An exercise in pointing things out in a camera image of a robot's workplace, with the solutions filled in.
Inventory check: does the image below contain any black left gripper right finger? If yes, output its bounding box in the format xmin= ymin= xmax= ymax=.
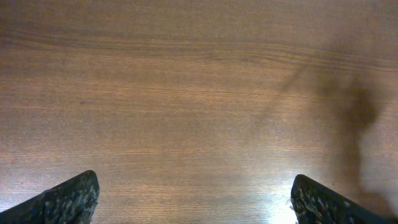
xmin=290 ymin=174 xmax=393 ymax=224

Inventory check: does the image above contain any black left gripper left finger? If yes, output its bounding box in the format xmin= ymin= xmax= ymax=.
xmin=1 ymin=170 xmax=100 ymax=224

